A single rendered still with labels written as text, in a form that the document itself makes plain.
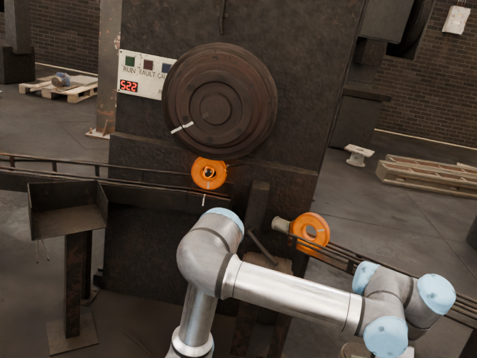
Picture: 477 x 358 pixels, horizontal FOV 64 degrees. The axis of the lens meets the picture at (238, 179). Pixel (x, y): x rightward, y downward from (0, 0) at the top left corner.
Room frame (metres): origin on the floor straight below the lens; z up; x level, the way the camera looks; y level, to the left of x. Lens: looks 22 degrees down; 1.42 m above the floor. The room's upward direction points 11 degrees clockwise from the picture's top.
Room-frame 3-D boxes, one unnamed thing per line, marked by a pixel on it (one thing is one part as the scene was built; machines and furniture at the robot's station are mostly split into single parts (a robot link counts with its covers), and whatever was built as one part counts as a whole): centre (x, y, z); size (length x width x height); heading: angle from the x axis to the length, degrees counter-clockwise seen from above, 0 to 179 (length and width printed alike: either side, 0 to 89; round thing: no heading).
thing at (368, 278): (0.70, -0.35, 0.96); 0.11 x 0.11 x 0.08; 77
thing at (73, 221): (1.29, 0.64, 0.36); 0.26 x 0.20 x 0.72; 124
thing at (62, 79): (5.52, 2.77, 0.25); 0.40 x 0.24 x 0.22; 179
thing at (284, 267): (1.40, -0.19, 0.27); 0.22 x 0.13 x 0.53; 89
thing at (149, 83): (1.67, 0.47, 1.15); 0.26 x 0.02 x 0.18; 89
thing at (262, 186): (1.56, -0.10, 0.68); 0.11 x 0.08 x 0.24; 179
